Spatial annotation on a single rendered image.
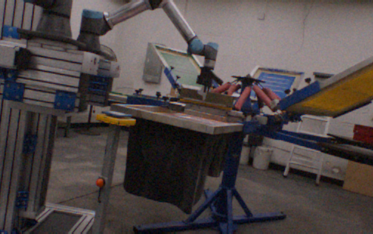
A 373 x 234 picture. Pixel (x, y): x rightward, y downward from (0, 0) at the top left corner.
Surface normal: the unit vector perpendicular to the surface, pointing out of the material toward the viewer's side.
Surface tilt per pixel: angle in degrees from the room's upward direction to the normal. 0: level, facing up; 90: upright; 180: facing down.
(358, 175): 78
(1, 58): 90
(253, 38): 90
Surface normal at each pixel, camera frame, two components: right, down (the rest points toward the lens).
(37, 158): -0.02, 0.09
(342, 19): -0.42, 0.00
